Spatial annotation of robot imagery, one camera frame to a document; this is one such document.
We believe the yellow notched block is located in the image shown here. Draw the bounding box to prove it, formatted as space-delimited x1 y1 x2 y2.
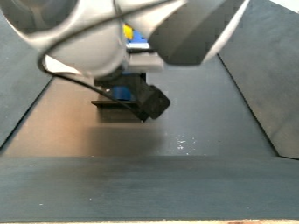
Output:
122 24 133 40

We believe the blue round cylinder peg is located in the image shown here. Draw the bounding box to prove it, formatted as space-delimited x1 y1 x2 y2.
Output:
112 86 130 101

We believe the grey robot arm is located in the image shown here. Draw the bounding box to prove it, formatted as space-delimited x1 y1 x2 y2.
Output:
0 0 249 77

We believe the black cable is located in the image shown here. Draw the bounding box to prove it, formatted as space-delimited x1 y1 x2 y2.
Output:
36 0 145 121

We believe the black curved cradle stand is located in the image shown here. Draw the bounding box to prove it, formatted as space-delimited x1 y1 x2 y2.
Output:
93 75 137 109

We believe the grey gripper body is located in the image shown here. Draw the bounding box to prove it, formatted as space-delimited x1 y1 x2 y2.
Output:
124 52 164 73

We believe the blue shape-sorting board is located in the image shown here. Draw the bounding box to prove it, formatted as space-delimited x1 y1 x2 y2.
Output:
125 31 149 49

